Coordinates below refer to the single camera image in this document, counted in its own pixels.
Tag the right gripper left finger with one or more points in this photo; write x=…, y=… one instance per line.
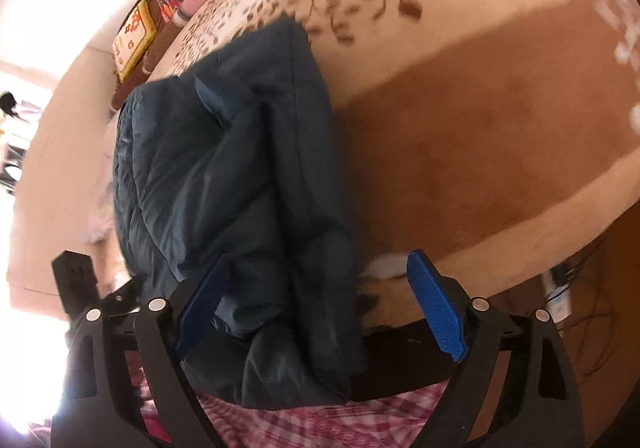
x=99, y=407

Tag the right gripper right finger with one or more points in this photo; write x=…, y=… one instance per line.
x=539, y=404

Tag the dark teal puffer jacket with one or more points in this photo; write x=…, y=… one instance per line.
x=228, y=174

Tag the clothes on drying rack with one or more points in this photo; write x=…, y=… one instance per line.
x=19, y=124

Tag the pink plaid pyjama clothing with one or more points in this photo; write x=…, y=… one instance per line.
x=386, y=422

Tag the white power strip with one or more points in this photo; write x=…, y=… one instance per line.
x=556, y=288

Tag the brown blanket at headboard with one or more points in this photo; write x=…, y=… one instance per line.
x=142, y=71

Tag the yellow framed cushion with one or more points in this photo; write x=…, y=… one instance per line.
x=132, y=40

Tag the floral beige bed cover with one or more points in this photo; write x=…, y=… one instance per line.
x=493, y=134

